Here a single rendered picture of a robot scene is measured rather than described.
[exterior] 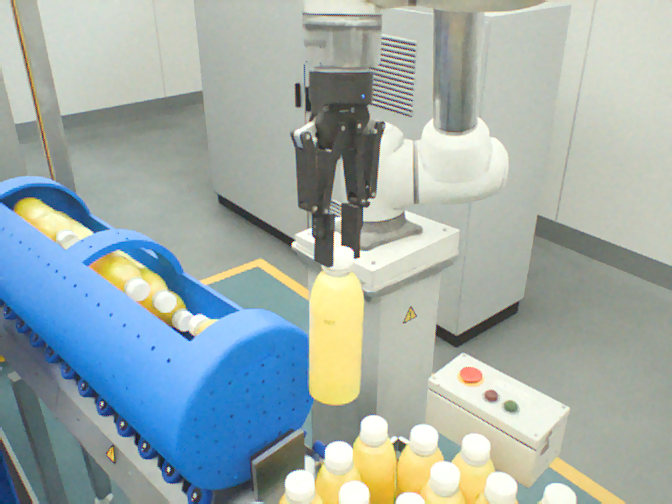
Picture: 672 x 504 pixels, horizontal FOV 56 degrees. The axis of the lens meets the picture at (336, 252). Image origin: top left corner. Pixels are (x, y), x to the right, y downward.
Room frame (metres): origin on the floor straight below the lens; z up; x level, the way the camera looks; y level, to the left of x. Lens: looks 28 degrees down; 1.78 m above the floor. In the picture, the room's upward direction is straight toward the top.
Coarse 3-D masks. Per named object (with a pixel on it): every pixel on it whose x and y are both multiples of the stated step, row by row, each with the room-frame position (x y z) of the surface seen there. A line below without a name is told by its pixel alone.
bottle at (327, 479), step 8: (352, 464) 0.65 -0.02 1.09; (320, 472) 0.65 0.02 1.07; (328, 472) 0.64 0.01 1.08; (336, 472) 0.63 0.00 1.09; (344, 472) 0.63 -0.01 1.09; (352, 472) 0.64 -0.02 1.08; (320, 480) 0.64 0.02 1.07; (328, 480) 0.63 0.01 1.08; (336, 480) 0.63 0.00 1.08; (344, 480) 0.63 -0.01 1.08; (352, 480) 0.63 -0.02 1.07; (360, 480) 0.65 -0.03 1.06; (320, 488) 0.63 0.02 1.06; (328, 488) 0.63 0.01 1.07; (336, 488) 0.62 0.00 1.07; (328, 496) 0.62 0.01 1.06; (336, 496) 0.62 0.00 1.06
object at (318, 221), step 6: (306, 204) 0.69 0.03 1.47; (318, 204) 0.70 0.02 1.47; (318, 210) 0.69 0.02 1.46; (312, 216) 0.70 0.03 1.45; (318, 216) 0.69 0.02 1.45; (324, 216) 0.70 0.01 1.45; (312, 222) 0.70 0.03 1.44; (318, 222) 0.69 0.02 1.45; (324, 222) 0.70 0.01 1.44; (312, 228) 0.70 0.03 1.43; (318, 228) 0.69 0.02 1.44; (324, 228) 0.70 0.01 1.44; (312, 234) 0.70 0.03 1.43; (318, 234) 0.69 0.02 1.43; (324, 234) 0.70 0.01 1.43
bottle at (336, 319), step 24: (312, 288) 0.71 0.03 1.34; (336, 288) 0.68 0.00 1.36; (360, 288) 0.70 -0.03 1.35; (312, 312) 0.69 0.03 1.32; (336, 312) 0.67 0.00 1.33; (360, 312) 0.69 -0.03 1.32; (312, 336) 0.68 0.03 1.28; (336, 336) 0.67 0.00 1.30; (360, 336) 0.69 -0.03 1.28; (312, 360) 0.68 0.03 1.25; (336, 360) 0.66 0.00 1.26; (360, 360) 0.69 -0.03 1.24; (312, 384) 0.67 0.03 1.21; (336, 384) 0.66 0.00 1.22
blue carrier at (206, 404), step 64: (0, 192) 1.30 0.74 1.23; (64, 192) 1.44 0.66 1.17; (0, 256) 1.13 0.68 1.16; (64, 256) 1.03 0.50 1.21; (64, 320) 0.92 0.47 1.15; (128, 320) 0.84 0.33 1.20; (256, 320) 0.80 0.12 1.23; (128, 384) 0.76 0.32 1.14; (192, 384) 0.70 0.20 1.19; (256, 384) 0.76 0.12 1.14; (192, 448) 0.67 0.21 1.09; (256, 448) 0.75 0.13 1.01
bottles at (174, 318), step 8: (176, 296) 1.11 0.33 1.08; (176, 304) 1.08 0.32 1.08; (184, 304) 1.10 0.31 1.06; (152, 312) 1.08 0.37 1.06; (160, 312) 1.07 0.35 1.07; (168, 312) 1.07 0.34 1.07; (176, 312) 1.06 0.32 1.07; (184, 312) 1.06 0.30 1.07; (168, 320) 1.06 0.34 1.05; (176, 320) 1.05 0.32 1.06; (184, 320) 1.05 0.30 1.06; (184, 328) 1.05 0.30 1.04
